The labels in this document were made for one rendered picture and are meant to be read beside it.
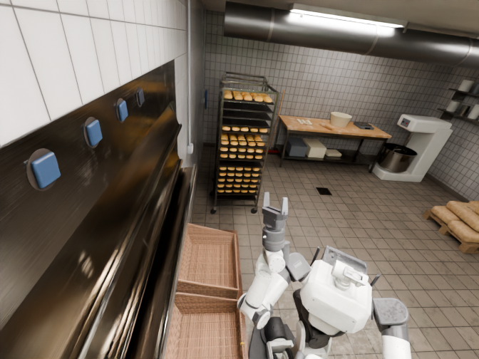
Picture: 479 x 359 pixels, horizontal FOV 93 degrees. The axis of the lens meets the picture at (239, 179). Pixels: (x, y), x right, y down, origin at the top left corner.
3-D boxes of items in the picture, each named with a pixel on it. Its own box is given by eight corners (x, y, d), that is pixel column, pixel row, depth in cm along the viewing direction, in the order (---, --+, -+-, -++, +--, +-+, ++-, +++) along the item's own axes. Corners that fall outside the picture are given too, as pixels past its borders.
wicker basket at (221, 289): (170, 303, 163) (168, 279, 149) (182, 242, 211) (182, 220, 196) (237, 303, 169) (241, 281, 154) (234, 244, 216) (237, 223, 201)
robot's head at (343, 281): (331, 269, 101) (337, 256, 96) (354, 281, 97) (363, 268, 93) (328, 281, 96) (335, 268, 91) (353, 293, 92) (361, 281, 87)
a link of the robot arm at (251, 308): (249, 273, 94) (232, 313, 95) (268, 289, 87) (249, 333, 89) (263, 270, 102) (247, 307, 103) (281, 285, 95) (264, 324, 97)
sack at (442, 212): (447, 226, 349) (453, 219, 341) (428, 211, 379) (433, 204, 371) (478, 225, 361) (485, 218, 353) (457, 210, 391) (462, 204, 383)
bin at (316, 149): (308, 157, 490) (311, 147, 478) (300, 147, 532) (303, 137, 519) (323, 158, 495) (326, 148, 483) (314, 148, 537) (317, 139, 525)
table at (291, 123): (278, 167, 482) (287, 127, 435) (271, 152, 550) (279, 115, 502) (373, 174, 509) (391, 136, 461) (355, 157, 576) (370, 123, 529)
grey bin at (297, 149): (289, 155, 486) (291, 145, 473) (283, 146, 528) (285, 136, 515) (304, 157, 490) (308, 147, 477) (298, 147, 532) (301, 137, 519)
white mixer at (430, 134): (381, 181, 481) (413, 121, 411) (364, 167, 536) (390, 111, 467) (423, 184, 493) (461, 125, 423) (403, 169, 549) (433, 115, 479)
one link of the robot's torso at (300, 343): (279, 355, 147) (296, 312, 125) (305, 352, 149) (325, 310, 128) (286, 384, 134) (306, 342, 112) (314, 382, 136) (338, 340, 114)
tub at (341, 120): (332, 127, 470) (336, 117, 458) (324, 120, 506) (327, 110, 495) (351, 128, 475) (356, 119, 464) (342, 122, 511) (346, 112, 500)
